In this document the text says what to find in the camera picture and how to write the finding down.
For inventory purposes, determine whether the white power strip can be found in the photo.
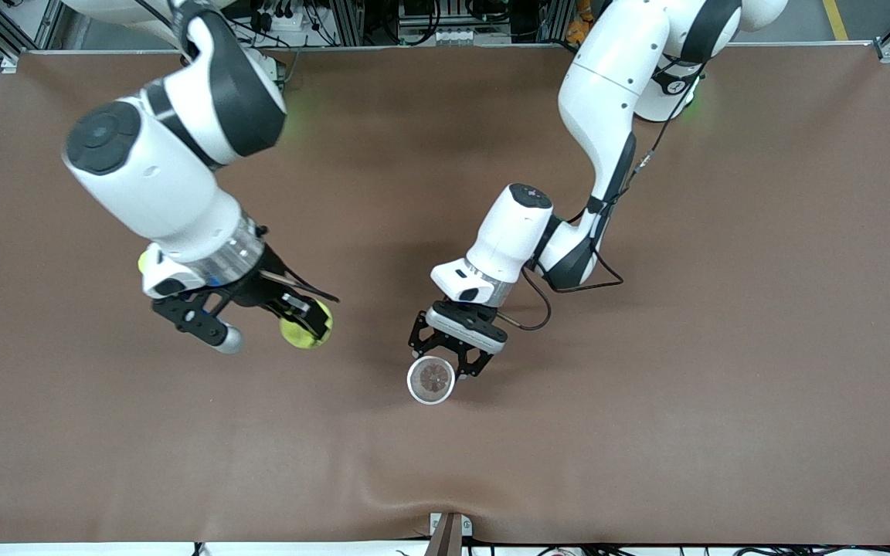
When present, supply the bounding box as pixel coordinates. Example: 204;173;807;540
248;0;314;36

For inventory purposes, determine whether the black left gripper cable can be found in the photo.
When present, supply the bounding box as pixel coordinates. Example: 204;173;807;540
491;66;708;333

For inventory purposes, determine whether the orange snack bag pile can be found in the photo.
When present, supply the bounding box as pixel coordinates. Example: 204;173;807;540
566;0;594;45

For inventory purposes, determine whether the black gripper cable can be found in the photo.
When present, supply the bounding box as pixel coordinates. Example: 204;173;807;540
258;265;341;304
491;66;708;333

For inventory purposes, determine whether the white blue tennis ball can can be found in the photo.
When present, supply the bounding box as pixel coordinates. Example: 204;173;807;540
406;355;457;405

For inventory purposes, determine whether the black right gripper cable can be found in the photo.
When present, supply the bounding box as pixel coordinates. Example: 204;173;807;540
258;265;341;304

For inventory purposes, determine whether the aluminium camera mount post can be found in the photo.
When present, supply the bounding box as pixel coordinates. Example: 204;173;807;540
426;512;474;556

